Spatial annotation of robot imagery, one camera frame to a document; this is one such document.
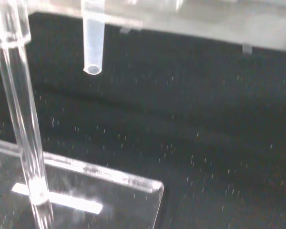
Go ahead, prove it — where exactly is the clear acrylic funnel stand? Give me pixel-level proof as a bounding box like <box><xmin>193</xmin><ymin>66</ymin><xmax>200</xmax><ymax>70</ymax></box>
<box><xmin>0</xmin><ymin>0</ymin><xmax>165</xmax><ymax>229</ymax></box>

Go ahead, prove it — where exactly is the black cloth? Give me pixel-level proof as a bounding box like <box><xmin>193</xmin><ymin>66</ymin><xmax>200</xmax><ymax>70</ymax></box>
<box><xmin>0</xmin><ymin>11</ymin><xmax>286</xmax><ymax>229</ymax></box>

